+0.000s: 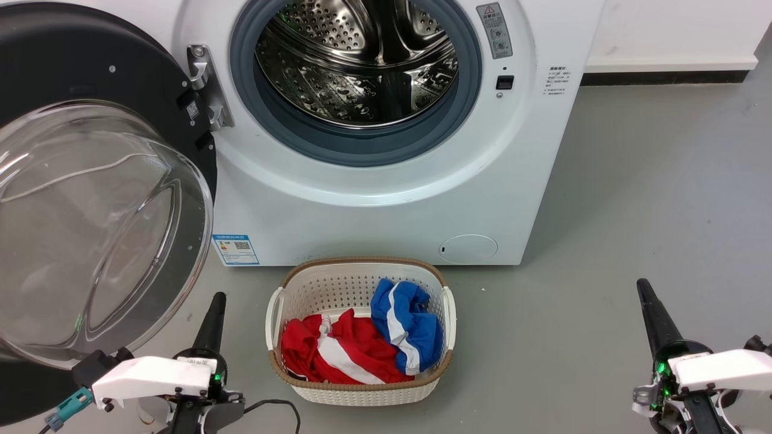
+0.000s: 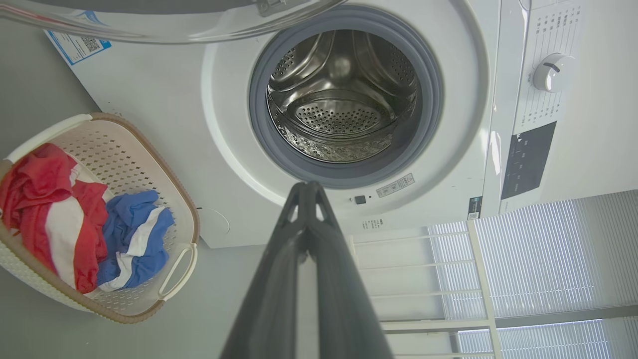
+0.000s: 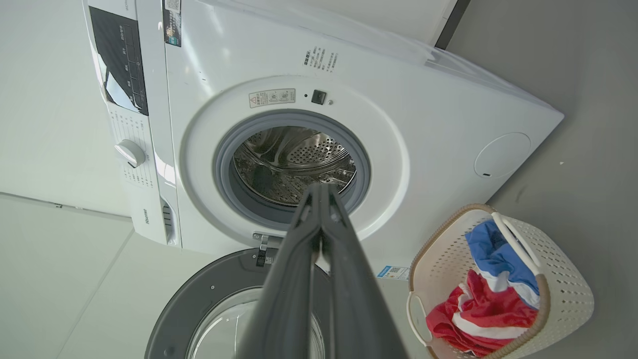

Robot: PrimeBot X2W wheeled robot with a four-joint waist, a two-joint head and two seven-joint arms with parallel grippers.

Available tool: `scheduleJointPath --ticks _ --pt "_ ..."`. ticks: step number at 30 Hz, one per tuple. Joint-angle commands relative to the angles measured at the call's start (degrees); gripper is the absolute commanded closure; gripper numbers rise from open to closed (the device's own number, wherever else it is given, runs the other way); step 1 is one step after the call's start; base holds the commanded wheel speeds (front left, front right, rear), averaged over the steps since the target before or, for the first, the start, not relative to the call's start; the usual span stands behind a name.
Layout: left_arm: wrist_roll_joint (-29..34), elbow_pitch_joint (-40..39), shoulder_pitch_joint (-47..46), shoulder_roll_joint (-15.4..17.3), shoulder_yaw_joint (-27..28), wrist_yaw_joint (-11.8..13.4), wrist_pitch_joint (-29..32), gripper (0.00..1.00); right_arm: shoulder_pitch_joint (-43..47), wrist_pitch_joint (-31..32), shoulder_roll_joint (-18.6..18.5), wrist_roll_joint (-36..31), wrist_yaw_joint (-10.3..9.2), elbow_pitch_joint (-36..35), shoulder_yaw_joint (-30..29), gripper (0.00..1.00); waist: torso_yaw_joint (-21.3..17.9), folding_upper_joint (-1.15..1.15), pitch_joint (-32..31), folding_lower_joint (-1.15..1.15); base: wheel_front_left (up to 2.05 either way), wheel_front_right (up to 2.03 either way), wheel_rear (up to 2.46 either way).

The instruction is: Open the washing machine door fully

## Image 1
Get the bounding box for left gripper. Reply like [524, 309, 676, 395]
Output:
[175, 292, 245, 406]

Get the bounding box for white perforated laundry basket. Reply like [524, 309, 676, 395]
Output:
[265, 257, 457, 406]

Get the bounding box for blue energy label sticker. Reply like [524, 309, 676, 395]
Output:
[212, 234, 261, 266]

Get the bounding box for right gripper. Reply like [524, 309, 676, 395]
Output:
[632, 278, 712, 434]

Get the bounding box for blue white-striped garment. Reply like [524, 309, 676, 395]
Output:
[370, 278, 443, 376]

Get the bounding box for round white filter cover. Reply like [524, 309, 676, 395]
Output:
[438, 234, 499, 264]

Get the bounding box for grey warning sticker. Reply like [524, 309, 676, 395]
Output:
[476, 2, 513, 60]

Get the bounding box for teal cable connector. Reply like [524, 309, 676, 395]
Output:
[45, 388, 95, 432]

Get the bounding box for small black-text info sticker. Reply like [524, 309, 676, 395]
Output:
[546, 65, 569, 97]

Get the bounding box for silver metal door hinge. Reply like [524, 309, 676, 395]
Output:
[186, 44, 235, 132]

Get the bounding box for black round glass washer door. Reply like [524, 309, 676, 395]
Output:
[0, 3, 218, 426]

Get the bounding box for white front-load washing machine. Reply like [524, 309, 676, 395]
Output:
[172, 0, 606, 267]

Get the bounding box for red white-striped garment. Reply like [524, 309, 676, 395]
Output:
[281, 309, 416, 385]

